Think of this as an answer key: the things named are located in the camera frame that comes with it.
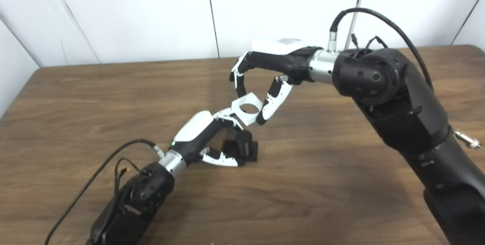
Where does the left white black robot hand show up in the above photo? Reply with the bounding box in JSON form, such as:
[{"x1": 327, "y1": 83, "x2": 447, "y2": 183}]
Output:
[{"x1": 171, "y1": 110, "x2": 246, "y2": 168}]

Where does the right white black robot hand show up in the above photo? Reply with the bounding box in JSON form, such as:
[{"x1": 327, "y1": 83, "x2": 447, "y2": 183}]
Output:
[{"x1": 229, "y1": 38, "x2": 322, "y2": 126}]

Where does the white square piece with hole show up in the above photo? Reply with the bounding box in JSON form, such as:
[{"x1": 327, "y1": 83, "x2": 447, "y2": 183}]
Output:
[{"x1": 230, "y1": 93, "x2": 264, "y2": 127}]

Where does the black peg with square base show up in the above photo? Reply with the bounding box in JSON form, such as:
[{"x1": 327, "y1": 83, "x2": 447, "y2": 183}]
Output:
[{"x1": 222, "y1": 129, "x2": 259, "y2": 163}]

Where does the right arm thin wire bundle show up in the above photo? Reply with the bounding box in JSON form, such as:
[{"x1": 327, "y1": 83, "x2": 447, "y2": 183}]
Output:
[{"x1": 350, "y1": 33, "x2": 389, "y2": 50}]

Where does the arm thin wire bundle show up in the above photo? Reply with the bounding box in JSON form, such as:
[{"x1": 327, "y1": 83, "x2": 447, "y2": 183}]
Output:
[
  {"x1": 114, "y1": 157, "x2": 142, "y2": 192},
  {"x1": 350, "y1": 33, "x2": 389, "y2": 50}
]

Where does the left arm thin wire bundle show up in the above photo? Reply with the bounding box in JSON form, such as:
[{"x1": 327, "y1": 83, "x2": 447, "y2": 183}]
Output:
[{"x1": 114, "y1": 157, "x2": 142, "y2": 192}]

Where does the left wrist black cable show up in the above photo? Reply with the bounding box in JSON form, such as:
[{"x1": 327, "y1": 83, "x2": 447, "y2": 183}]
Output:
[{"x1": 44, "y1": 139, "x2": 165, "y2": 245}]

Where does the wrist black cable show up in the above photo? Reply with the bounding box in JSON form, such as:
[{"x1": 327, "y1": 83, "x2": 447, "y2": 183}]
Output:
[
  {"x1": 44, "y1": 139, "x2": 165, "y2": 245},
  {"x1": 329, "y1": 8, "x2": 482, "y2": 150}
]

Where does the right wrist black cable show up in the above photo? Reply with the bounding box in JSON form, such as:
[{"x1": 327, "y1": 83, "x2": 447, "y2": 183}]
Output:
[{"x1": 329, "y1": 8, "x2": 482, "y2": 150}]

